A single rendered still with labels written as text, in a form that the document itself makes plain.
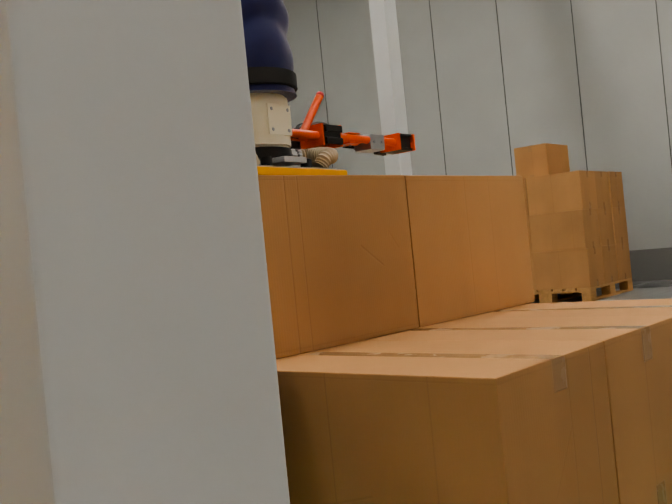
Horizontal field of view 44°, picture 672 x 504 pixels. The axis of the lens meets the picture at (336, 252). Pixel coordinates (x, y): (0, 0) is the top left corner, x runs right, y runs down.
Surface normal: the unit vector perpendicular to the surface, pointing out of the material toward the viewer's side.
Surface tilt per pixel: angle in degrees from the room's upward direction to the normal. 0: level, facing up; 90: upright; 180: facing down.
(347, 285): 90
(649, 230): 90
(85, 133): 90
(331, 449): 90
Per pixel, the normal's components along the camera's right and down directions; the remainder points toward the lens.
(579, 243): -0.64, 0.07
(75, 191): 0.74, -0.07
